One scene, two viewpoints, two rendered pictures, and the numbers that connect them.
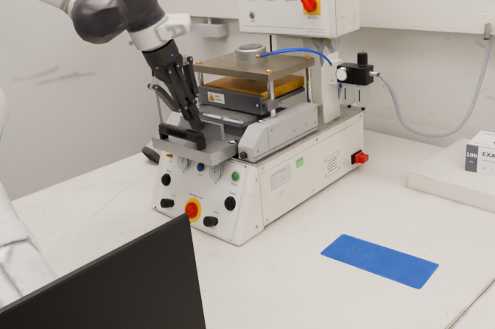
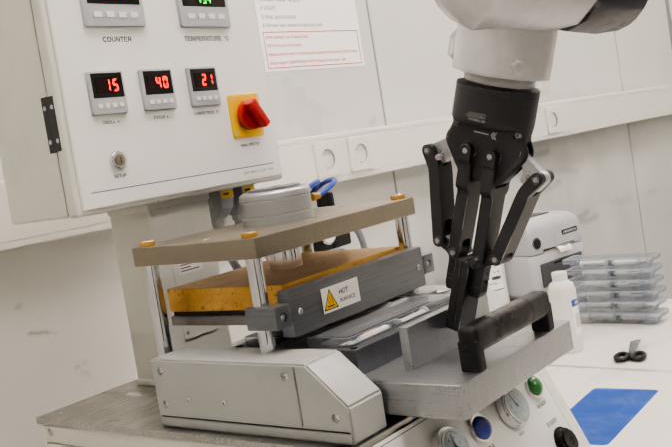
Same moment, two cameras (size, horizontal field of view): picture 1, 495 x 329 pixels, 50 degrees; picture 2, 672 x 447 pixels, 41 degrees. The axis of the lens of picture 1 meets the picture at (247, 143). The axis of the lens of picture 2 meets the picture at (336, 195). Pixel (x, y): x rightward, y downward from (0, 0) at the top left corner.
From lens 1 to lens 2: 1.71 m
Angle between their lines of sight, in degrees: 95
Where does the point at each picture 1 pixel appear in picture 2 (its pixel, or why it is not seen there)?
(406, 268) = (614, 399)
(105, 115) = not seen: outside the picture
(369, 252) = (584, 419)
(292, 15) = (211, 146)
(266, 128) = not seen: hidden behind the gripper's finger
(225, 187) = (536, 424)
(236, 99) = (382, 275)
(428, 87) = not seen: hidden behind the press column
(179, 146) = (521, 354)
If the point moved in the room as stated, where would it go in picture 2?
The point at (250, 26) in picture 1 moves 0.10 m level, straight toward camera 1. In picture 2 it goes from (115, 191) to (206, 176)
